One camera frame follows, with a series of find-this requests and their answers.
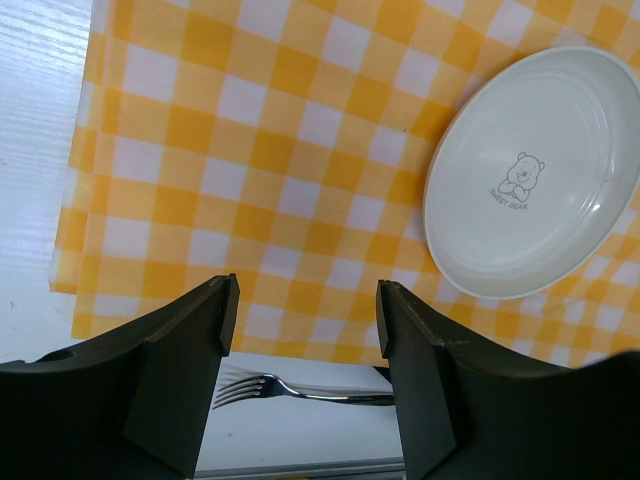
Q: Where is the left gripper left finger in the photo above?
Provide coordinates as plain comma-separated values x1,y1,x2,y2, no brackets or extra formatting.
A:
1,275,239,479

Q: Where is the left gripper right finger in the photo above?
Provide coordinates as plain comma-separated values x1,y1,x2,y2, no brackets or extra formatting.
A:
376,280,639,479

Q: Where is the cream round plate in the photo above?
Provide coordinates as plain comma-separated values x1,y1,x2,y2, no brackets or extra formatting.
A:
424,46,639,300

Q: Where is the yellow white checkered cloth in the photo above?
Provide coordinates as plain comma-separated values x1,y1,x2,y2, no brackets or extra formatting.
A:
50,1,639,366

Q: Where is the silver fork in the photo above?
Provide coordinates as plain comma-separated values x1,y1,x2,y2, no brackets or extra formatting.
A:
212,373,395,409

